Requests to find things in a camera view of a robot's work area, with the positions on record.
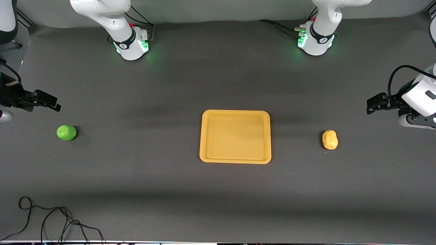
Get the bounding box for green apple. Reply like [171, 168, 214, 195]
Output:
[56, 125, 78, 141]

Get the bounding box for yellow potato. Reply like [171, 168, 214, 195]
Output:
[322, 129, 339, 150]

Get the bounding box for orange plastic tray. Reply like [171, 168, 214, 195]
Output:
[199, 109, 272, 165]

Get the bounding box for dark grey table mat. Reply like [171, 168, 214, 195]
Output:
[0, 12, 436, 243]

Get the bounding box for loose thin black cable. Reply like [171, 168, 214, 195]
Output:
[0, 196, 107, 244]

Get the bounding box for black right arm base cables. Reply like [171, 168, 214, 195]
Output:
[123, 5, 156, 44]

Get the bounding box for black arm base cables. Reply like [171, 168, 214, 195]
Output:
[257, 7, 320, 38]
[123, 5, 156, 44]

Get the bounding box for black left arm base cables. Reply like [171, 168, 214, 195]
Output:
[257, 7, 320, 38]

